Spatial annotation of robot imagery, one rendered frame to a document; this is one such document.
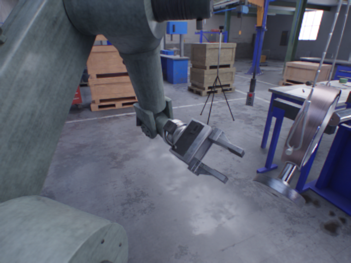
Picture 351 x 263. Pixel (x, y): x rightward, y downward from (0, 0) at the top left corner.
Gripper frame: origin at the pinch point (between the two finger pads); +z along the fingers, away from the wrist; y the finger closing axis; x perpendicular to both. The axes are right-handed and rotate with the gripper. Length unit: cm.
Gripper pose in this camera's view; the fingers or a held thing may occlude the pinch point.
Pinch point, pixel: (228, 163)
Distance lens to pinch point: 95.5
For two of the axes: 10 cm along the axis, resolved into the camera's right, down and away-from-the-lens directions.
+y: 5.8, -8.0, 1.5
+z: 6.9, 3.9, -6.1
